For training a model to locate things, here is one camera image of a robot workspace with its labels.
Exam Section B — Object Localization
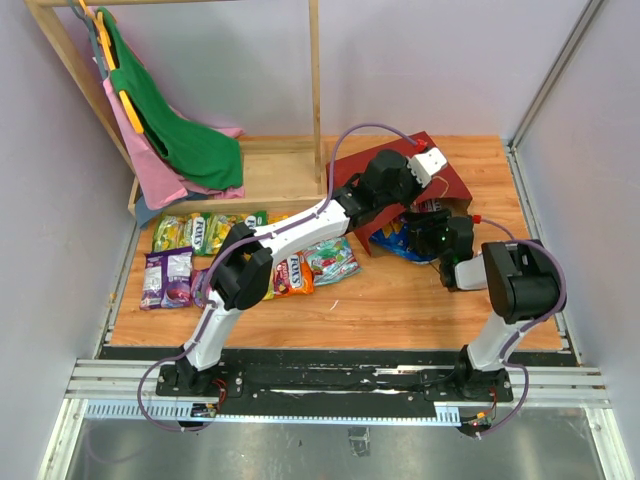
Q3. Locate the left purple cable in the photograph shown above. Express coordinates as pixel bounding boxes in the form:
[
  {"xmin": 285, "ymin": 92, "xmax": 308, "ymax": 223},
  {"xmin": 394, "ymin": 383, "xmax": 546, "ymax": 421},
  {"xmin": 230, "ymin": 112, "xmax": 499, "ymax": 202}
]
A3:
[{"xmin": 136, "ymin": 122, "xmax": 426, "ymax": 434}]

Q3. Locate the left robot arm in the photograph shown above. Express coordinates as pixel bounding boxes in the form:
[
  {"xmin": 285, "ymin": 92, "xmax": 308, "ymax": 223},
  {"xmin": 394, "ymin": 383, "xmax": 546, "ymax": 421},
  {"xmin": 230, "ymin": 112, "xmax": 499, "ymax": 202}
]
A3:
[{"xmin": 156, "ymin": 149, "xmax": 433, "ymax": 396}]

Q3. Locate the pink shirt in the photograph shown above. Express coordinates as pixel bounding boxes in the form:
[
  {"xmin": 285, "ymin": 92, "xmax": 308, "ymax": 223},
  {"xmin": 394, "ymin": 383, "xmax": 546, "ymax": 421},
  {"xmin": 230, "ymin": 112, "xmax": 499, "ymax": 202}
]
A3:
[{"xmin": 102, "ymin": 78, "xmax": 245, "ymax": 210}]

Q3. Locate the yellow hanger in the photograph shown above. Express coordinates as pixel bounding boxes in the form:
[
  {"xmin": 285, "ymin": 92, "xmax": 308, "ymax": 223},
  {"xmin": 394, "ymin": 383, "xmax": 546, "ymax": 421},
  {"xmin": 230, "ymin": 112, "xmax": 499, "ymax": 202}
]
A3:
[{"xmin": 71, "ymin": 0, "xmax": 144, "ymax": 134}]

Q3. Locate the green shirt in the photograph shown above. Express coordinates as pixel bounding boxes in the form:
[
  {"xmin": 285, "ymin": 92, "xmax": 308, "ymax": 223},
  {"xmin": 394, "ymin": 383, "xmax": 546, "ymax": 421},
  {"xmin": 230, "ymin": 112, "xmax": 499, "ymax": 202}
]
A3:
[{"xmin": 109, "ymin": 19, "xmax": 243, "ymax": 190}]

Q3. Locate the aluminium frame post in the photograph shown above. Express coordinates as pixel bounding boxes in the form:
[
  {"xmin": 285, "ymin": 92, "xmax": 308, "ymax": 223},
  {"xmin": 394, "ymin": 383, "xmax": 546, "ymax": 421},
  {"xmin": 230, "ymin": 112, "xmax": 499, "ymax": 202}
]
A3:
[{"xmin": 506, "ymin": 0, "xmax": 608, "ymax": 151}]

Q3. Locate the wooden clothes rack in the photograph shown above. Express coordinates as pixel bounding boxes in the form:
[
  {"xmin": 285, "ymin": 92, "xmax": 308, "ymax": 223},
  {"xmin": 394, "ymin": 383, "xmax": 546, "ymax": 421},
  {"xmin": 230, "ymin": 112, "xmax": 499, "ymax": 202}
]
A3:
[{"xmin": 25, "ymin": 1, "xmax": 327, "ymax": 215}]

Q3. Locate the blue snack pack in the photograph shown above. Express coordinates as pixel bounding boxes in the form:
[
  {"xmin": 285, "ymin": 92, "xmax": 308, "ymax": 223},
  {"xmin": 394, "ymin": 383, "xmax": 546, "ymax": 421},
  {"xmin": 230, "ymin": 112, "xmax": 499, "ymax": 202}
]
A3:
[{"xmin": 369, "ymin": 216, "xmax": 436, "ymax": 264}]

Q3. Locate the grey hanger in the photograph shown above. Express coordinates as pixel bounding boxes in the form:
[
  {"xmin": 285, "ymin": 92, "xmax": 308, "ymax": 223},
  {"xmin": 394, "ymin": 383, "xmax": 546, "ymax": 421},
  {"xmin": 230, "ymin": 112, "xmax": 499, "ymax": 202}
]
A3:
[{"xmin": 67, "ymin": 0, "xmax": 116, "ymax": 80}]

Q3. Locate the blue grey cloth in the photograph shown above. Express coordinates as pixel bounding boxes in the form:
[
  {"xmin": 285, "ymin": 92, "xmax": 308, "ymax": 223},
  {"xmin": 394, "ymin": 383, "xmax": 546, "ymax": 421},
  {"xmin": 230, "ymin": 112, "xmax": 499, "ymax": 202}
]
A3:
[{"xmin": 134, "ymin": 196, "xmax": 170, "ymax": 230}]

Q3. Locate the red brown paper bag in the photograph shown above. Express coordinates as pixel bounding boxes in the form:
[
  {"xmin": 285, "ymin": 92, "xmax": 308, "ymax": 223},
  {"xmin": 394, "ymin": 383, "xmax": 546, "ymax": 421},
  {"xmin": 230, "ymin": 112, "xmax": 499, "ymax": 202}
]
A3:
[{"xmin": 323, "ymin": 131, "xmax": 472, "ymax": 255}]

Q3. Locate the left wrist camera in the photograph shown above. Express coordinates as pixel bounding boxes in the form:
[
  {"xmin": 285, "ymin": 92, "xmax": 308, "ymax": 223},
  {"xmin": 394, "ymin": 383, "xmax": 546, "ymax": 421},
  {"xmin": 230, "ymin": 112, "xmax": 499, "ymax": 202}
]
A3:
[{"xmin": 408, "ymin": 147, "xmax": 448, "ymax": 188}]

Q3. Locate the yellow snack pack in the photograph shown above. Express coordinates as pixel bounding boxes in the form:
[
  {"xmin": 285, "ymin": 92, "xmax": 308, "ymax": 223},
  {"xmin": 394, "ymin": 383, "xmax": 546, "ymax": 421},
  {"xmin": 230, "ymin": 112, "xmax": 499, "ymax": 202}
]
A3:
[{"xmin": 268, "ymin": 214, "xmax": 289, "ymax": 225}]

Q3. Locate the purple snack bag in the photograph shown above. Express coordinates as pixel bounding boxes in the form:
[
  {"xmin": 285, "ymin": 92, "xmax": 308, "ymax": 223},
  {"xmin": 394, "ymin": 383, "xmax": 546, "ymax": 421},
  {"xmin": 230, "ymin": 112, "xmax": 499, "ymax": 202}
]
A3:
[
  {"xmin": 415, "ymin": 198, "xmax": 442, "ymax": 213},
  {"xmin": 139, "ymin": 247, "xmax": 193, "ymax": 311}
]

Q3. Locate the orange Fox's candy bag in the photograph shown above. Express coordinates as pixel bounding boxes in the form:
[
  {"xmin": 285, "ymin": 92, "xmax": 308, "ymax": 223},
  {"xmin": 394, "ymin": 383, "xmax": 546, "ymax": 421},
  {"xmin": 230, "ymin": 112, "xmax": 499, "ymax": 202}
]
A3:
[{"xmin": 263, "ymin": 253, "xmax": 314, "ymax": 300}]

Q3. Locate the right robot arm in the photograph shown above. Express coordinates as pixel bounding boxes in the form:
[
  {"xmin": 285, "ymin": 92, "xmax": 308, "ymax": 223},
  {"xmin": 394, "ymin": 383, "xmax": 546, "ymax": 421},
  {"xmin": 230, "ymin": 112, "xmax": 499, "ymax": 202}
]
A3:
[{"xmin": 406, "ymin": 209, "xmax": 567, "ymax": 400}]

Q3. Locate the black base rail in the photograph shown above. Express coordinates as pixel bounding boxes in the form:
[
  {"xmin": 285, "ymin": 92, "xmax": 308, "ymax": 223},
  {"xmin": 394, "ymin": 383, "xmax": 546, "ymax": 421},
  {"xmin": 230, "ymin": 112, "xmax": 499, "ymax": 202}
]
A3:
[{"xmin": 156, "ymin": 348, "xmax": 514, "ymax": 421}]

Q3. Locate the purple Fox's candy bag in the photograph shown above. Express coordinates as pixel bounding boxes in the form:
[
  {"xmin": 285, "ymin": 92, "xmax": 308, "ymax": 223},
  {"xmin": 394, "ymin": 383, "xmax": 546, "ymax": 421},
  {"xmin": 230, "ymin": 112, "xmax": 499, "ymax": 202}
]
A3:
[{"xmin": 190, "ymin": 269, "xmax": 209, "ymax": 309}]

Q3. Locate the green Fox's candy bag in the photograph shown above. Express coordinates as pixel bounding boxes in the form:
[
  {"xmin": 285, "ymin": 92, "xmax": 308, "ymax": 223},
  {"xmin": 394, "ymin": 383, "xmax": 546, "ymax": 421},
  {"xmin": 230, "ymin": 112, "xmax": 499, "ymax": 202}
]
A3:
[
  {"xmin": 152, "ymin": 213, "xmax": 210, "ymax": 256},
  {"xmin": 203, "ymin": 210, "xmax": 268, "ymax": 256}
]

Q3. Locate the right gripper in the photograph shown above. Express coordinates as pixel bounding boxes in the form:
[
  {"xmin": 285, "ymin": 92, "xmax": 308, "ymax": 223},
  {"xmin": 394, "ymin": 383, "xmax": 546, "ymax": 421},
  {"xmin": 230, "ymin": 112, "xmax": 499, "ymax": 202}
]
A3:
[{"xmin": 401, "ymin": 208, "xmax": 451, "ymax": 263}]

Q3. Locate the teal mint Fox's candy bag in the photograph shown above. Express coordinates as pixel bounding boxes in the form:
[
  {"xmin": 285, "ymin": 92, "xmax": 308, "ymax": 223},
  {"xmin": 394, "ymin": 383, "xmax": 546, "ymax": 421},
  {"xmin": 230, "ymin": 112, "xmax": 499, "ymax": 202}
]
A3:
[{"xmin": 303, "ymin": 236, "xmax": 361, "ymax": 287}]

